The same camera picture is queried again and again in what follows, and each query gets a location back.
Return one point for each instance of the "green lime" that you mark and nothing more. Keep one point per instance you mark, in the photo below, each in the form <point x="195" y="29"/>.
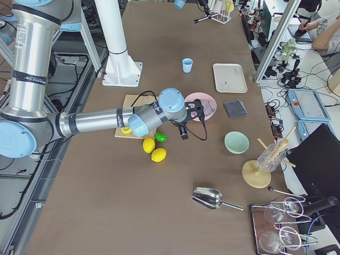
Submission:
<point x="160" y="137"/>

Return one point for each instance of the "wooden cutting board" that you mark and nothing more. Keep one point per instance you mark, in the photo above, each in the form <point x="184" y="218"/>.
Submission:
<point x="128" y="100"/>

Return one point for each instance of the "clear textured glass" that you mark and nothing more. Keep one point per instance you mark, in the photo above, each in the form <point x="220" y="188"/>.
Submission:
<point x="269" y="160"/>

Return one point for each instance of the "lower wine glass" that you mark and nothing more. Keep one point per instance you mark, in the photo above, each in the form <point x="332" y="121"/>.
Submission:
<point x="285" y="240"/>

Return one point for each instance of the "wooden cup stand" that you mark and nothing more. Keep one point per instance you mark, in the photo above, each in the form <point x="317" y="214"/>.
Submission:
<point x="256" y="177"/>

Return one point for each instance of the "steel ice scoop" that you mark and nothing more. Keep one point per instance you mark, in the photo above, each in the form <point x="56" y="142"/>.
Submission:
<point x="212" y="198"/>

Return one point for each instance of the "green bowl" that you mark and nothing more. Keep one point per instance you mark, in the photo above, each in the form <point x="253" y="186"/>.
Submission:
<point x="236" y="142"/>

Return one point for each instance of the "teach pendant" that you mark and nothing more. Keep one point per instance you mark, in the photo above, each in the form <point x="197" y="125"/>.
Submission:
<point x="307" y="105"/>
<point x="306" y="127"/>

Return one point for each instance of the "aluminium frame post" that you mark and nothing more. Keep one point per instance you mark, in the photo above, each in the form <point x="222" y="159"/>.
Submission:
<point x="290" y="9"/>

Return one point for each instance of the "pink bowl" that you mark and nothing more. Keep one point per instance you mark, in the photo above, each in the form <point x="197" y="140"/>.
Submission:
<point x="199" y="95"/>

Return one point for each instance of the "whole yellow lemon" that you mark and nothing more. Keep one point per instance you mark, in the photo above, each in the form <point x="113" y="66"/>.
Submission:
<point x="158" y="155"/>
<point x="148" y="145"/>

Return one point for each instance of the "cream rabbit tray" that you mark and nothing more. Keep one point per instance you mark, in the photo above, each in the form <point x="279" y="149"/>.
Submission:
<point x="229" y="78"/>

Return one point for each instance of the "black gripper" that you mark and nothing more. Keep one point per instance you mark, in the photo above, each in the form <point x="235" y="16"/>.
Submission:
<point x="177" y="124"/>
<point x="203" y="2"/>

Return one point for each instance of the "white cup rack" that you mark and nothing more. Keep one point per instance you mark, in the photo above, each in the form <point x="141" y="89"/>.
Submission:
<point x="220" y="11"/>

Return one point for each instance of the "person in white shirt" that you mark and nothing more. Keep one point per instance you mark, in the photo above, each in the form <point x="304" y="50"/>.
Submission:
<point x="324" y="33"/>

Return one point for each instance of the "upper whole yellow lemon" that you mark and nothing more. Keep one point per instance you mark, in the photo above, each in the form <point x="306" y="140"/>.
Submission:
<point x="148" y="145"/>

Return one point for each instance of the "clear ice cube pile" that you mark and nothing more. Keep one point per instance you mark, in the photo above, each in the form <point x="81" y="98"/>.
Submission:
<point x="209" y="107"/>

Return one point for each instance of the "lower whole yellow lemon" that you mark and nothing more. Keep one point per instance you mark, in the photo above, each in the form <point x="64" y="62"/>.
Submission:
<point x="158" y="155"/>

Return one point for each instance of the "upper teach pendant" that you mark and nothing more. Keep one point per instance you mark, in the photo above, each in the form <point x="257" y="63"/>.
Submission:
<point x="307" y="105"/>

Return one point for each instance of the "long bar spoon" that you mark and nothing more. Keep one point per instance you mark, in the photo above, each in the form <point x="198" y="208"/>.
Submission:
<point x="270" y="188"/>

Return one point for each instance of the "black monitor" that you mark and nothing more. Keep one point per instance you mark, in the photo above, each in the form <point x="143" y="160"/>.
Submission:
<point x="317" y="163"/>

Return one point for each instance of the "grey folded cloth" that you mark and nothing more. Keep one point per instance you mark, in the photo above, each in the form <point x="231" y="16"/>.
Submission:
<point x="235" y="108"/>

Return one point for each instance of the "light blue plastic cup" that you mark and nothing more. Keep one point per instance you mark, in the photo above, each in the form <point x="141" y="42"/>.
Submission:
<point x="187" y="64"/>

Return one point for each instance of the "lemon slice near knife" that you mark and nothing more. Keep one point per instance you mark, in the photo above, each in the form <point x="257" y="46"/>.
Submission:
<point x="126" y="130"/>

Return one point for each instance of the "wine glass holder tray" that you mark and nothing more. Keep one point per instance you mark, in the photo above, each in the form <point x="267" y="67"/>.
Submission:
<point x="261" y="225"/>

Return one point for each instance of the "lower teach pendant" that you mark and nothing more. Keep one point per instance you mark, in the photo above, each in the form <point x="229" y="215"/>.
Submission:
<point x="306" y="127"/>

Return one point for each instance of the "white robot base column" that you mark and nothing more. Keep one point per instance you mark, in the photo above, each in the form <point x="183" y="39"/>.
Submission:
<point x="121" y="70"/>

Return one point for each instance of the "upper wine glass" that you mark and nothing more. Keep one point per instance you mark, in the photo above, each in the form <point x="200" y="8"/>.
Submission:
<point x="279" y="212"/>

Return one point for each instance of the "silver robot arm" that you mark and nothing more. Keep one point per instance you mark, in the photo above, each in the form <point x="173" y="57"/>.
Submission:
<point x="25" y="126"/>
<point x="180" y="4"/>

